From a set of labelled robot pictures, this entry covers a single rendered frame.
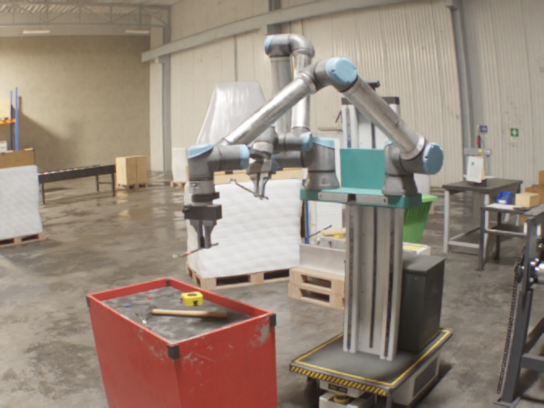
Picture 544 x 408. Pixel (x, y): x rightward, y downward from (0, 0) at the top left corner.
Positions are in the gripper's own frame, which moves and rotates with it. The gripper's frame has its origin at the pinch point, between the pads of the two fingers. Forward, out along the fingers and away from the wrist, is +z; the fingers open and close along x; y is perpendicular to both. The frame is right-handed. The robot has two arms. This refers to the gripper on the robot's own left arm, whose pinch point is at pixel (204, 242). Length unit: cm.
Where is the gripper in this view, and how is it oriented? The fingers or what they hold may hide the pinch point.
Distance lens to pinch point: 184.9
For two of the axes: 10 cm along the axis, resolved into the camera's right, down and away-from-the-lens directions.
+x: 9.1, 0.3, -4.2
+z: 0.4, 9.9, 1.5
